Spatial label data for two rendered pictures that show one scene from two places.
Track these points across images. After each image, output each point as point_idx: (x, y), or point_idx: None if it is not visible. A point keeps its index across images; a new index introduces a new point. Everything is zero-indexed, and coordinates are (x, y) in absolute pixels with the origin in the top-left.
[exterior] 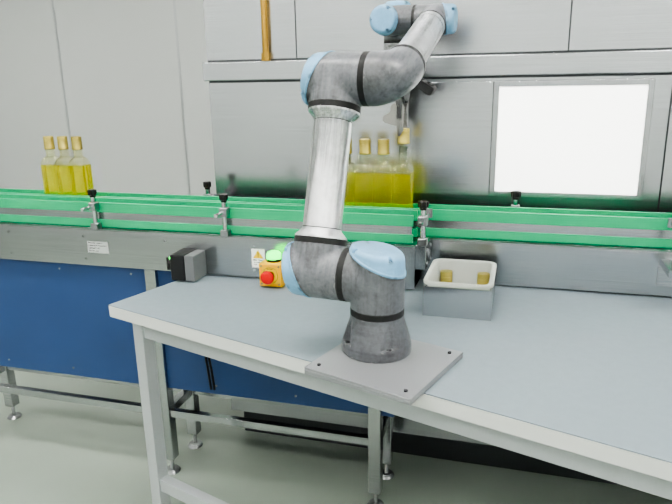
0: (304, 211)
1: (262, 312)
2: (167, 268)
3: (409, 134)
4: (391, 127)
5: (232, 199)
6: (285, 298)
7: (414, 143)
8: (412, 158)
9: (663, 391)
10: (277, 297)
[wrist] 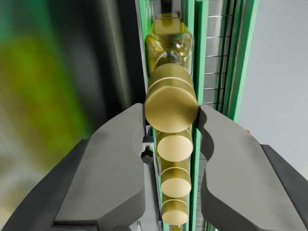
0: None
1: (298, 114)
2: None
3: (169, 75)
4: (36, 172)
5: (166, 223)
6: (261, 110)
7: (35, 74)
8: (62, 65)
9: None
10: (259, 116)
